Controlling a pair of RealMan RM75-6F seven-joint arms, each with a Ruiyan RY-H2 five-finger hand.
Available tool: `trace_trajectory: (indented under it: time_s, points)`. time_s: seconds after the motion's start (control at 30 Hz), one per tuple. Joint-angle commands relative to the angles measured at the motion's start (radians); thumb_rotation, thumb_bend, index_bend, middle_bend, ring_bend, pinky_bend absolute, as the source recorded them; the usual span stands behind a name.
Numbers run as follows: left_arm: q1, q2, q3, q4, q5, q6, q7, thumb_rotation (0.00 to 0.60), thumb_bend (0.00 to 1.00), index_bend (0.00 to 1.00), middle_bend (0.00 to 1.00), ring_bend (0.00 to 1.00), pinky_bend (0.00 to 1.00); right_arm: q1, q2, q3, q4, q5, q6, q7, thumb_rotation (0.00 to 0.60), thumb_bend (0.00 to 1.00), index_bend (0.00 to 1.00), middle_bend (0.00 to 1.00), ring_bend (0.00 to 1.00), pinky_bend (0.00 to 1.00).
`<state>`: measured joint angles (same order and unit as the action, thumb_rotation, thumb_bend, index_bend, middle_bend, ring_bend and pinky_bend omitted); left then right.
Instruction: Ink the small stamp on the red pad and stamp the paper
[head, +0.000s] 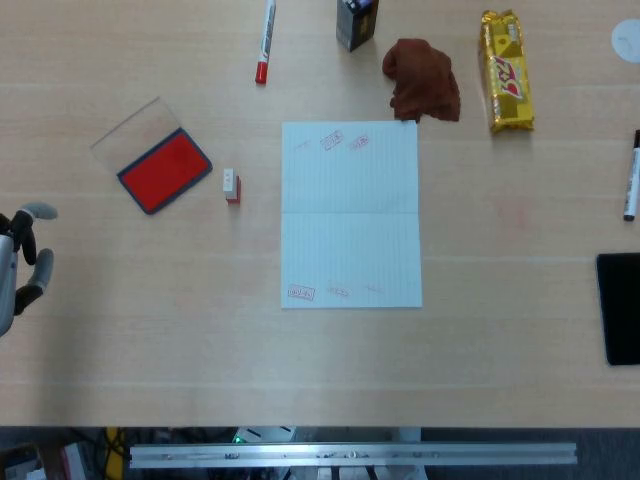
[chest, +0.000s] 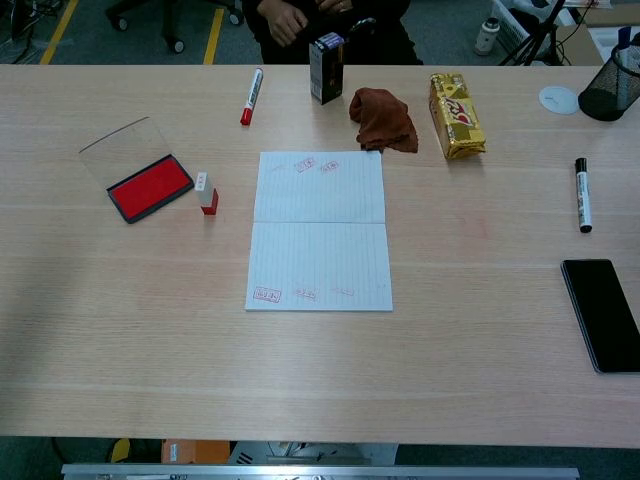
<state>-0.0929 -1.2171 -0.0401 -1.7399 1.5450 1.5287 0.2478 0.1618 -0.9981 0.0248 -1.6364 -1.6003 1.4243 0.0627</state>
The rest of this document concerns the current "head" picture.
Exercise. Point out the black smartphone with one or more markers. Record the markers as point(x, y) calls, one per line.
point(620, 310)

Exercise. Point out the red whiteboard marker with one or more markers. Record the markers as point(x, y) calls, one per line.
point(265, 40)

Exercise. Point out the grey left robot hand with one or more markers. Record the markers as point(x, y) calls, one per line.
point(6, 280)

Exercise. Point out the black carton box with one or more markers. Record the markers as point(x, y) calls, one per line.
point(355, 25)

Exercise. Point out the brown crumpled cloth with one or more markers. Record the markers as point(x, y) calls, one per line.
point(422, 80)

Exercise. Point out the small white red stamp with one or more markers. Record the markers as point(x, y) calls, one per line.
point(231, 189)

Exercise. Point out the gold snack package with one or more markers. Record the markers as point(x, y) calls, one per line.
point(507, 75)

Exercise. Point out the aluminium profile rail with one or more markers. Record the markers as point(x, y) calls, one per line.
point(350, 455)

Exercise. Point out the white device under table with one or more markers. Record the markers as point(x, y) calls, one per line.
point(262, 434)

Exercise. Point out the red ink pad clear lid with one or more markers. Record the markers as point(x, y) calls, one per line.
point(165, 172)

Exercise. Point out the white round grommet cover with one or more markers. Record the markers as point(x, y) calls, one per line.
point(627, 40)

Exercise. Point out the light blue lined paper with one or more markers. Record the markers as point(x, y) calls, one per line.
point(350, 215)

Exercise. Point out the black whiteboard marker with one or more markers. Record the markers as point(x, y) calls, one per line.
point(632, 180)

